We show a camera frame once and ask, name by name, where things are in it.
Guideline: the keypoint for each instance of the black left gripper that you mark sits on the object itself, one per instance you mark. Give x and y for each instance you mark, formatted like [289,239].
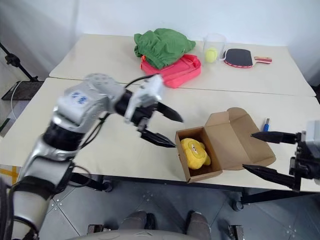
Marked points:
[143,116]

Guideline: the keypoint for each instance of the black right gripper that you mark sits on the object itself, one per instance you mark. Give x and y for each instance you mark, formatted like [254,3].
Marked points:
[307,160]

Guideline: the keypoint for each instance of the blue cutter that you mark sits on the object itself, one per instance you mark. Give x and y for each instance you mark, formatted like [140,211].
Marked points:
[267,124]

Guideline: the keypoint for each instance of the brown cardboard box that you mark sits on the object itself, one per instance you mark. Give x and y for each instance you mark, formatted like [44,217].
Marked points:
[237,145]

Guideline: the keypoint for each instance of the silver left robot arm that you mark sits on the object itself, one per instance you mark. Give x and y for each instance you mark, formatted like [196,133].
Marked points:
[75,105]

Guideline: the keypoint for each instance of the yellow floor marking tape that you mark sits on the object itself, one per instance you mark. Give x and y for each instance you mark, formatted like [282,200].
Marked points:
[8,175]

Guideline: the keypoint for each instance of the yellow plush toy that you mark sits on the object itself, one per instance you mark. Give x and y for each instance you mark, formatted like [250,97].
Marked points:
[196,153]

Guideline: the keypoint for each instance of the red fabric bag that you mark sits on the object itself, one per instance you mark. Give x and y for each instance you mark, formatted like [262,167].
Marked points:
[180,72]

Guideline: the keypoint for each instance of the black table caster wheel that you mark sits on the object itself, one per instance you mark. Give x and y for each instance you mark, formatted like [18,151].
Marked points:
[108,187]
[238,205]

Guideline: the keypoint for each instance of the green crumpled cloth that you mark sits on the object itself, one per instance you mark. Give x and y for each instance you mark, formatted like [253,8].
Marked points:
[165,46]

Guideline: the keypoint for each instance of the yellow tennis ball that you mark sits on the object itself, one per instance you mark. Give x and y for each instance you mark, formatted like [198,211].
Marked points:
[211,55]

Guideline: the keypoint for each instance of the clear plastic measuring cup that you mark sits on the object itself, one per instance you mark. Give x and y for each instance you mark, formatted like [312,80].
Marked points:
[220,42]

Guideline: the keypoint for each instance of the black table tennis paddle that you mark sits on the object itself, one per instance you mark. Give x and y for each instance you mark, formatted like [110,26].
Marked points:
[238,58]

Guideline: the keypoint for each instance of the dark rounded foot shape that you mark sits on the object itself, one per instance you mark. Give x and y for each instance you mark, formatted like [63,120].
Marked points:
[198,223]

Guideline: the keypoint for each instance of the grey robot torso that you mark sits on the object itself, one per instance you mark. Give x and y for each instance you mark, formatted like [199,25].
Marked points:
[140,235]

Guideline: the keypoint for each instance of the black floor mat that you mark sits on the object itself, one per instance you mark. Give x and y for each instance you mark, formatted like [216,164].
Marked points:
[22,90]

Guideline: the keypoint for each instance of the black tripod stand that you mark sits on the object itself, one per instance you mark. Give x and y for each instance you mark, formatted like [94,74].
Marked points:
[15,60]

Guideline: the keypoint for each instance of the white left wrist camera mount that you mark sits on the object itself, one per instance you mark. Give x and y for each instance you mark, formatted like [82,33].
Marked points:
[150,91]

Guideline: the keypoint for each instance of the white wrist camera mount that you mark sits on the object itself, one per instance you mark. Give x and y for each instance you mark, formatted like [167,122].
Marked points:
[313,130]
[150,91]

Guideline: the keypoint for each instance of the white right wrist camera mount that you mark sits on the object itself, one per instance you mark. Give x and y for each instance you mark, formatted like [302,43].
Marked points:
[313,130]

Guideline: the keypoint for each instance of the metal floor bracket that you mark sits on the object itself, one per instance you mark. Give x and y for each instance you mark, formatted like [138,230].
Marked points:
[97,229]
[236,232]

